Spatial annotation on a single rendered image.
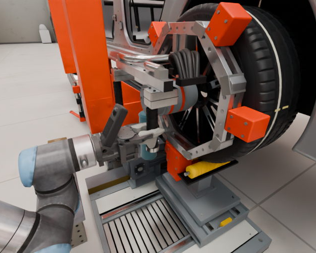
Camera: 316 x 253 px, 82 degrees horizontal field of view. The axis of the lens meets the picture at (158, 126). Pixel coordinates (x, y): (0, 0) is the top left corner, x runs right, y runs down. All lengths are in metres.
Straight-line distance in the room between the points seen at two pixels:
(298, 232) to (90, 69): 1.55
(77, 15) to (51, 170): 0.76
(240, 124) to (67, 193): 0.51
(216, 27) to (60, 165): 0.55
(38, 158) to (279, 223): 1.40
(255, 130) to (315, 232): 1.13
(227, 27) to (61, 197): 0.62
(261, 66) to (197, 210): 0.79
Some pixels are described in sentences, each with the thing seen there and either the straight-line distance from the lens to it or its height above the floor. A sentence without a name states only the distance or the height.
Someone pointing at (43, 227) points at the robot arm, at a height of 0.75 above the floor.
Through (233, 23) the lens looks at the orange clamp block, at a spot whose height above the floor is 1.11.
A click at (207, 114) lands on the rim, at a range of 0.82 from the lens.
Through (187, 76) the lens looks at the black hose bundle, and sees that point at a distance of 0.53.
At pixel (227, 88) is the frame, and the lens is 0.58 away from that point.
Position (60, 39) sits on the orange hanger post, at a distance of 2.98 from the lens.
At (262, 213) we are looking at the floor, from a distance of 1.53.
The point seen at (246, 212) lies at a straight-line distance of 1.27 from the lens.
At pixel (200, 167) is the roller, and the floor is 0.53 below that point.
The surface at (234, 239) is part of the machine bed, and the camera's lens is 1.26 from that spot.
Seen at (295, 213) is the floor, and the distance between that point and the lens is 1.65.
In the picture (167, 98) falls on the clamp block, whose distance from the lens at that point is 0.53.
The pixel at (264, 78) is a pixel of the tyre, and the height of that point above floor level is 0.97.
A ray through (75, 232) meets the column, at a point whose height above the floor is 0.12.
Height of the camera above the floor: 1.10
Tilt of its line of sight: 28 degrees down
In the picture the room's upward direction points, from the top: straight up
